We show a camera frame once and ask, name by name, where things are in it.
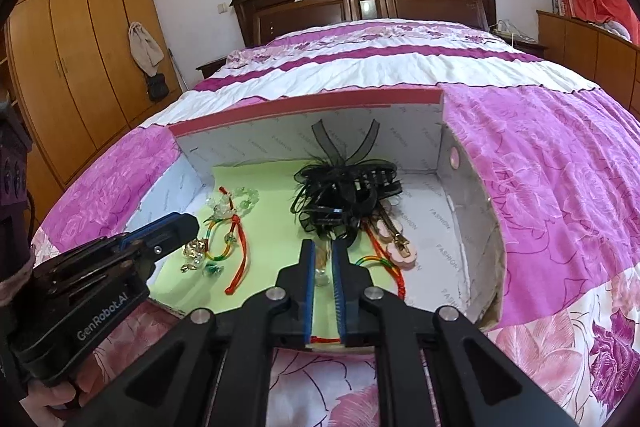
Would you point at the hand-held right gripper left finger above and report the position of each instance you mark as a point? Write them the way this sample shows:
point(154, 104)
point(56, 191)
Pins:
point(306, 292)

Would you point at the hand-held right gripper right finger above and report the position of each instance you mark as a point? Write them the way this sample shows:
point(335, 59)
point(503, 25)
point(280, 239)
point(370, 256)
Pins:
point(341, 292)

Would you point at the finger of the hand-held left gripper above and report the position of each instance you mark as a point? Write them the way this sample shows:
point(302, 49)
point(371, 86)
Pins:
point(165, 252)
point(165, 227)

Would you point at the gold rose green bead earring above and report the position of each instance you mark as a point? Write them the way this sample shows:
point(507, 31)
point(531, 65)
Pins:
point(195, 254)

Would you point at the pearl gold earring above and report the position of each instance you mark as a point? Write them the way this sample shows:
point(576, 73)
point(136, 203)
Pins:
point(324, 262)

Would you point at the pink flower gold hair clip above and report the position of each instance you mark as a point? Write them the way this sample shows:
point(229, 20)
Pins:
point(400, 247)

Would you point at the black feather hair clip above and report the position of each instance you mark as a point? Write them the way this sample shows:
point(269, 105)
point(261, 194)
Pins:
point(340, 192)

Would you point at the pink cardboard box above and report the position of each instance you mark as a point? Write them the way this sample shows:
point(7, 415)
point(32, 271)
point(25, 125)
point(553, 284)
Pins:
point(470, 227)

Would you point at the person's left forearm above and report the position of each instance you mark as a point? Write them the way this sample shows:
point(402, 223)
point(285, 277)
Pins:
point(15, 279)

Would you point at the person's left hand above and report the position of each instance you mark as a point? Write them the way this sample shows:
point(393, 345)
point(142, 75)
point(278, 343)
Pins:
point(52, 397)

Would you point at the light green paper sheet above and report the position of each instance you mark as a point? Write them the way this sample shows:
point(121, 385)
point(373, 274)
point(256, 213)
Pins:
point(275, 267)

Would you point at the black hanging bag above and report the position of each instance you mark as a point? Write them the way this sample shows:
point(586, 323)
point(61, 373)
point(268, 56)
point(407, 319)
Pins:
point(157, 87)

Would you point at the dark wooden nightstand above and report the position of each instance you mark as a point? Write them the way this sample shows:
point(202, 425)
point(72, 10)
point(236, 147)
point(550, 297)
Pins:
point(525, 46)
point(212, 67)

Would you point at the beige hanging cloth bag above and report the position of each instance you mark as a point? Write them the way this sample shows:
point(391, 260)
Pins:
point(145, 47)

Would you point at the wooden wardrobe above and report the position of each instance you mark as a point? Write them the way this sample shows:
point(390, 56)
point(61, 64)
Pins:
point(75, 57)

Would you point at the bed with pink quilt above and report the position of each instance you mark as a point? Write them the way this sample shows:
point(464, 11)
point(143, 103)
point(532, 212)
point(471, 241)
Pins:
point(550, 167)

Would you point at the dark wooden headboard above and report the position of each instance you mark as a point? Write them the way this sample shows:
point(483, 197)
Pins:
point(310, 12)

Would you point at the wooden side cabinet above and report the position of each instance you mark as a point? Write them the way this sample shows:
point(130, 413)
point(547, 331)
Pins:
point(585, 52)

